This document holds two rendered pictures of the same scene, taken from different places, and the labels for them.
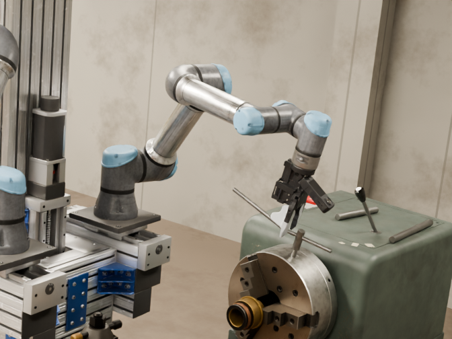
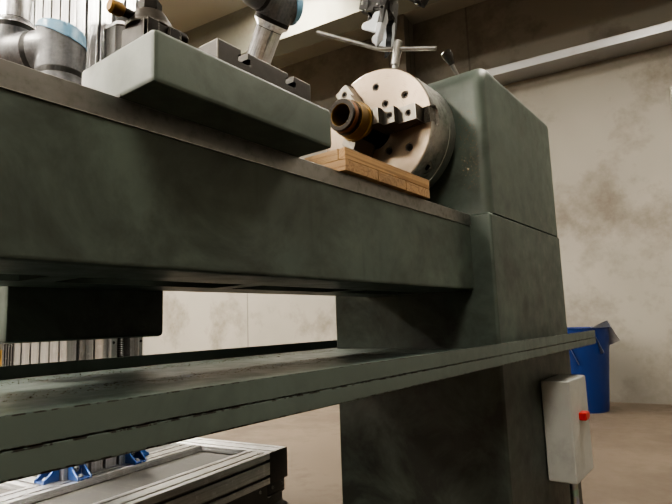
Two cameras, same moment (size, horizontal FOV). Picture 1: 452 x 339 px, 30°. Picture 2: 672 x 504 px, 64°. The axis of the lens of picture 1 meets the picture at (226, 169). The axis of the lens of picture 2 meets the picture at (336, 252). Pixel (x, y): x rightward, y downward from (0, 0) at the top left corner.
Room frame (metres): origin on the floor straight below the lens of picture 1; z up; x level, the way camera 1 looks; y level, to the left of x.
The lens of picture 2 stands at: (1.01, 0.01, 0.61)
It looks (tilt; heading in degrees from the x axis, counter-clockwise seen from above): 7 degrees up; 357
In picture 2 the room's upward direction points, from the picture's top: 2 degrees counter-clockwise
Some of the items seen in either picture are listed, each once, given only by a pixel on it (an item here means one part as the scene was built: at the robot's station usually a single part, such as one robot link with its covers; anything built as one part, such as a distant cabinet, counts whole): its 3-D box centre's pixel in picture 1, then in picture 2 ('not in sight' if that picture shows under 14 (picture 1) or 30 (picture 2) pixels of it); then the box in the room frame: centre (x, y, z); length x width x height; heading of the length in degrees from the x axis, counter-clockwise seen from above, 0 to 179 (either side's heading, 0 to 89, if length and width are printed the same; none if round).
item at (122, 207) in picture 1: (116, 200); not in sight; (2.75, 0.36, 1.21); 0.15 x 0.15 x 0.10
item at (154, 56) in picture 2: not in sight; (136, 145); (1.82, 0.27, 0.90); 0.53 x 0.30 x 0.06; 50
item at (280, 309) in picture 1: (288, 317); (401, 117); (2.20, -0.21, 1.08); 0.12 x 0.11 x 0.05; 50
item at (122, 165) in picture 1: (120, 166); not in sight; (2.75, 0.35, 1.33); 0.13 x 0.12 x 0.14; 130
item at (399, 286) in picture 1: (347, 275); (448, 175); (2.64, -0.43, 1.06); 0.59 x 0.48 x 0.39; 140
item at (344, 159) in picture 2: not in sight; (318, 192); (2.10, -0.01, 0.89); 0.36 x 0.30 x 0.04; 50
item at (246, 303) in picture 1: (246, 313); (352, 120); (2.21, -0.10, 1.08); 0.09 x 0.09 x 0.09; 50
